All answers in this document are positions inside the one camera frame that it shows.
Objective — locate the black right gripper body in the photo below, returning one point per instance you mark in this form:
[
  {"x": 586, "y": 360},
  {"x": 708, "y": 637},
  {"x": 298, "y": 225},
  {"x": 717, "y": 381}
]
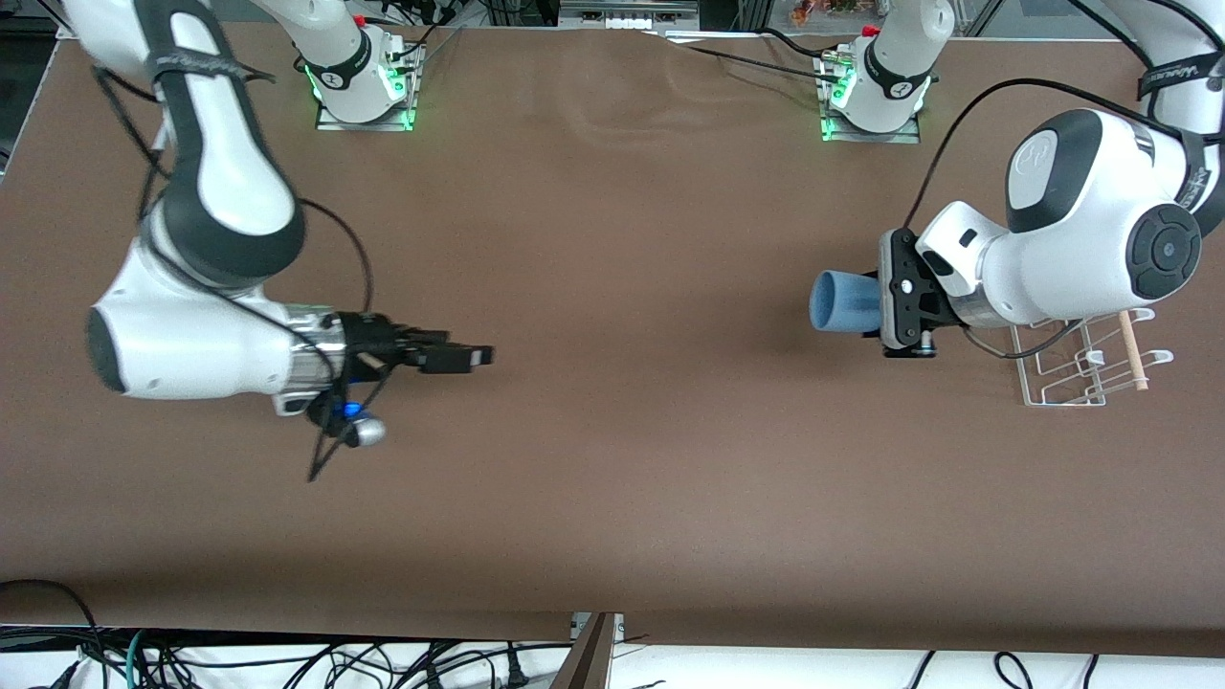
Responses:
[{"x": 369, "y": 342}]

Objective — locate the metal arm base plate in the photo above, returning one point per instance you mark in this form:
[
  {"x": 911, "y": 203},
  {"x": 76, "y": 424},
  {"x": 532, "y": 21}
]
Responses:
[
  {"x": 861, "y": 137},
  {"x": 368, "y": 122}
]

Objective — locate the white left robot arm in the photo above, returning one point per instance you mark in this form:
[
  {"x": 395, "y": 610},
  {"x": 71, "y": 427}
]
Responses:
[{"x": 1072, "y": 220}]

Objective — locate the wooden beam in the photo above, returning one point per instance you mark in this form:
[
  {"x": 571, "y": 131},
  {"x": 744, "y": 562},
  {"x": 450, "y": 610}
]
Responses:
[{"x": 586, "y": 660}]

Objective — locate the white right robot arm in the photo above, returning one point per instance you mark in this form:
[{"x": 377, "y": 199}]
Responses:
[{"x": 211, "y": 201}]

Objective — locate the blue plastic cup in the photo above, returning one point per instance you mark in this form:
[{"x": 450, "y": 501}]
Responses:
[{"x": 842, "y": 301}]

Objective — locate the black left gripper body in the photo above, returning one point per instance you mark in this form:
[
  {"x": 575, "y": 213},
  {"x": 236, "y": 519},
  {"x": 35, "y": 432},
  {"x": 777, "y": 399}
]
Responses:
[{"x": 947, "y": 310}]

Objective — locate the small metal bracket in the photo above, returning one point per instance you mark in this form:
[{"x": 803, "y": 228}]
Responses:
[{"x": 617, "y": 627}]

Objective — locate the grey power strip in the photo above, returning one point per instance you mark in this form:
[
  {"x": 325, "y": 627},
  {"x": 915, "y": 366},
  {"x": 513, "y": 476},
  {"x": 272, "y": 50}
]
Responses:
[{"x": 627, "y": 17}]

